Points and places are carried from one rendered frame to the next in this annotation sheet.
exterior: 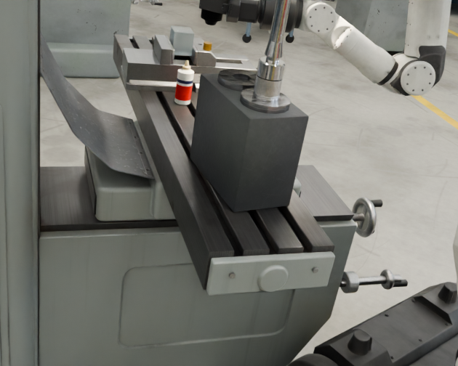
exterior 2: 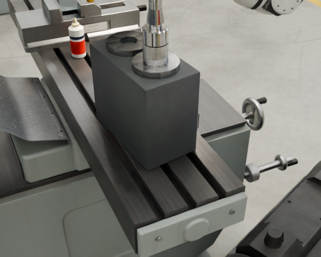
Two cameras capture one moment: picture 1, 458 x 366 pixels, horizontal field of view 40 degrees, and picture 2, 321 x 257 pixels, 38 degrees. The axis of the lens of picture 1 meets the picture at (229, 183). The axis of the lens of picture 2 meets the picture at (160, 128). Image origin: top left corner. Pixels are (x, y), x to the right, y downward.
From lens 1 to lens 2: 0.29 m
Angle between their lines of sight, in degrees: 9
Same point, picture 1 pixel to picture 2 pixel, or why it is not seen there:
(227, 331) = not seen: hidden behind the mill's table
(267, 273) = (190, 228)
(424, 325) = not seen: outside the picture
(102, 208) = (29, 172)
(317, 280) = (235, 219)
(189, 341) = (129, 250)
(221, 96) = (113, 67)
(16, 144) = not seen: outside the picture
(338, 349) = (257, 248)
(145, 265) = (78, 206)
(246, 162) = (150, 128)
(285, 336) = not seen: hidden behind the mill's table
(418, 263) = (294, 122)
